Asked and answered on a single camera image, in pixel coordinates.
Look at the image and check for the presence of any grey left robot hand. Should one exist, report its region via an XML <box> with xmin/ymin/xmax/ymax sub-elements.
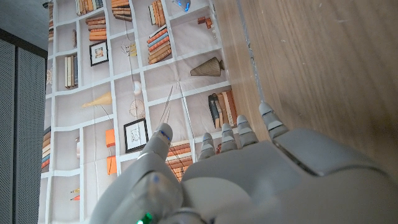
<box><xmin>88</xmin><ymin>101</ymin><xmax>398</xmax><ymax>224</ymax></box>

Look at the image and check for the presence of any printed bookshelf backdrop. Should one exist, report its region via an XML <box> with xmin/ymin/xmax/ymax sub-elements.
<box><xmin>37</xmin><ymin>0</ymin><xmax>239</xmax><ymax>224</ymax></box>

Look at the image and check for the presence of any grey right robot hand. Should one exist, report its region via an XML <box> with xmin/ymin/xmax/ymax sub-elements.
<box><xmin>172</xmin><ymin>0</ymin><xmax>192</xmax><ymax>12</ymax></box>

